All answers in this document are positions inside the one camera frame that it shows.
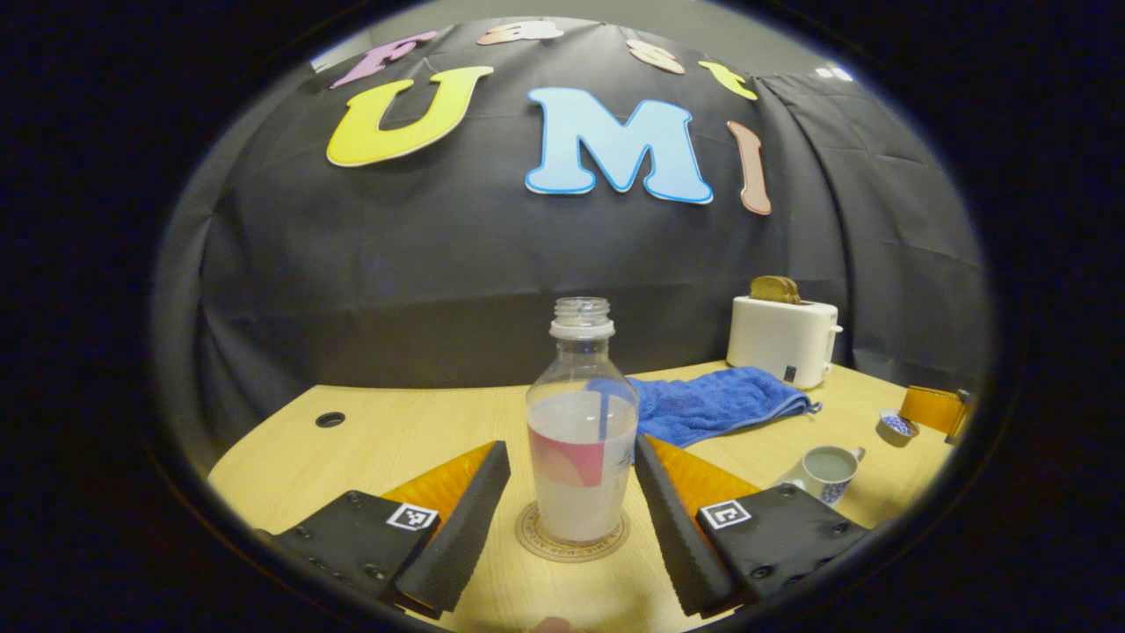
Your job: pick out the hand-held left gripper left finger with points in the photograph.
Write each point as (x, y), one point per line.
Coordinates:
(461, 527)

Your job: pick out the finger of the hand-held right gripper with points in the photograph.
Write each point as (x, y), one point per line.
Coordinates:
(932, 409)

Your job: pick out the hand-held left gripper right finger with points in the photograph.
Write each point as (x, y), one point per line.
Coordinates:
(677, 536)

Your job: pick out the white blue-patterned teacup lid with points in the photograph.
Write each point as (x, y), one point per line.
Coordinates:
(896, 426)

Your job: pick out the round brown coaster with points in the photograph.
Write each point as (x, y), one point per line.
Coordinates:
(527, 532)

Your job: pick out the white blue-patterned teacup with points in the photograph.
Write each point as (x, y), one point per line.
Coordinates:
(831, 479)

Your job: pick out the clear plastic water bottle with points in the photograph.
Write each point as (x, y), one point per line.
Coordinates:
(580, 422)

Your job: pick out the blue towel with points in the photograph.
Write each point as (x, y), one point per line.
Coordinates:
(703, 404)

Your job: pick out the white toaster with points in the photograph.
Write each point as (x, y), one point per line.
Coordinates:
(778, 338)

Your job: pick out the brown toast slice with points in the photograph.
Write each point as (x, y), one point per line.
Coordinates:
(763, 289)
(789, 291)

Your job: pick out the black backdrop cloth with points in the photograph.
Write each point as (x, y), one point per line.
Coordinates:
(439, 264)

